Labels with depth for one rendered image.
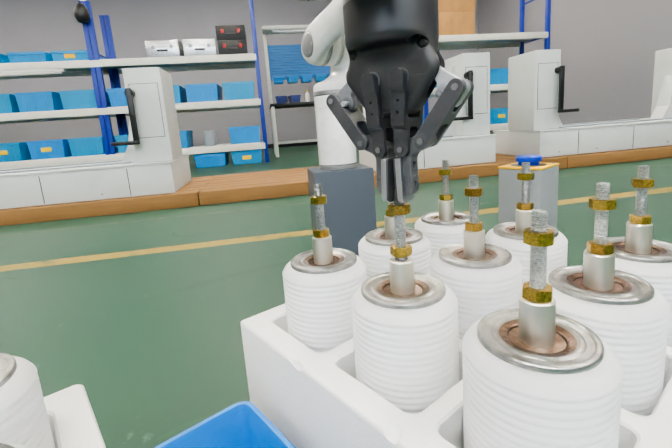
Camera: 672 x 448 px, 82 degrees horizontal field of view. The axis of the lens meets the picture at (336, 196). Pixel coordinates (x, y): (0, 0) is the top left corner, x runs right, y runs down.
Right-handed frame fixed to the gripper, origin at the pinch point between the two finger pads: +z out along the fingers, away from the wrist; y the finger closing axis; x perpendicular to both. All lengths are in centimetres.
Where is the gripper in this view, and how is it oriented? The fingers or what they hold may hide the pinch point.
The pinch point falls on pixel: (397, 178)
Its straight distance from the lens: 34.1
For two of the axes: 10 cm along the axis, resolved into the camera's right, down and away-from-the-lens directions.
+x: -6.0, 1.9, -7.8
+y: -8.0, -0.5, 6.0
